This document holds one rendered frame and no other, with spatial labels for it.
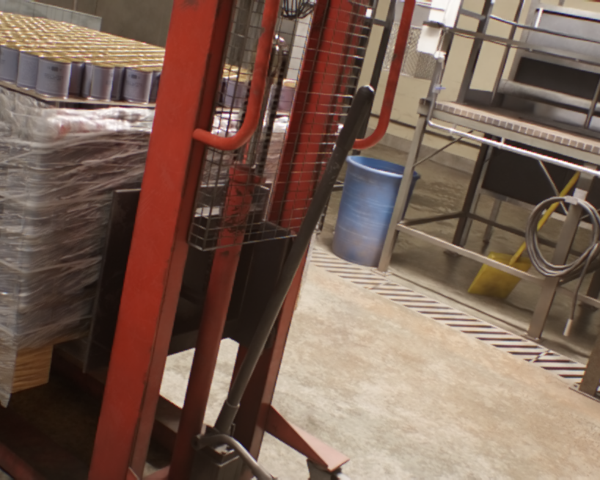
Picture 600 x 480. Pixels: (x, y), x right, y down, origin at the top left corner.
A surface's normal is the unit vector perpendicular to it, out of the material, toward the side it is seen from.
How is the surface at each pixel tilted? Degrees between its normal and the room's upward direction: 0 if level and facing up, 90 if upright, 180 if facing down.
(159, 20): 90
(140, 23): 90
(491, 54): 90
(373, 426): 0
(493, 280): 120
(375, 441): 0
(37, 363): 88
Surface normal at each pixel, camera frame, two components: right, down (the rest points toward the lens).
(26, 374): 0.79, 0.30
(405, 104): -0.59, 0.09
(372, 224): -0.04, 0.30
